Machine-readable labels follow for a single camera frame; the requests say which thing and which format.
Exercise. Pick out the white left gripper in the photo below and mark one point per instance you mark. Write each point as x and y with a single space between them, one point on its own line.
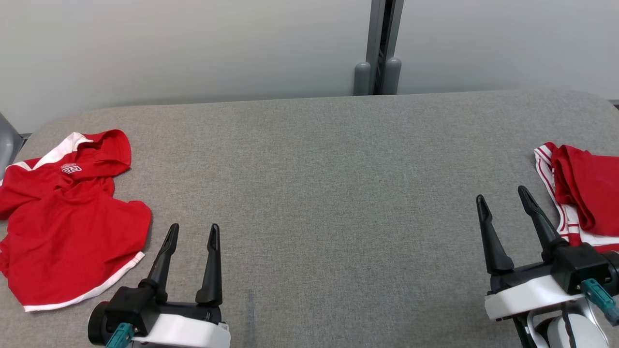
188 333

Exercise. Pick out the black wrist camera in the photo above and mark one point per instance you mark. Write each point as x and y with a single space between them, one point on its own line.
580 263
125 304

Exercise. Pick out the grey cylinder post foot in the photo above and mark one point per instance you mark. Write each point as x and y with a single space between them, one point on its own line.
392 77
362 79

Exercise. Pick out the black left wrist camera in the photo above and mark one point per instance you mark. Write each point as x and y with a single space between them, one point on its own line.
125 304

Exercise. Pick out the red shorts white trim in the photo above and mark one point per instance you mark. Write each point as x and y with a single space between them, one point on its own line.
72 232

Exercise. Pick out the grey metal frame leg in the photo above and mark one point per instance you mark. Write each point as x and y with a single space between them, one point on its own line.
7 140

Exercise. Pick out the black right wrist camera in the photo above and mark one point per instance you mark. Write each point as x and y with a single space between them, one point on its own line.
580 263

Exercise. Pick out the red Bulls jersey white sleeves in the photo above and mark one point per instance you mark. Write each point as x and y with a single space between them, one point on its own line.
590 188

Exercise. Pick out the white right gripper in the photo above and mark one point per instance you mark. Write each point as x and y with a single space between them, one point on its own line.
527 297

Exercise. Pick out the grey partition post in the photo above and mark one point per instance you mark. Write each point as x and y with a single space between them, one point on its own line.
384 34

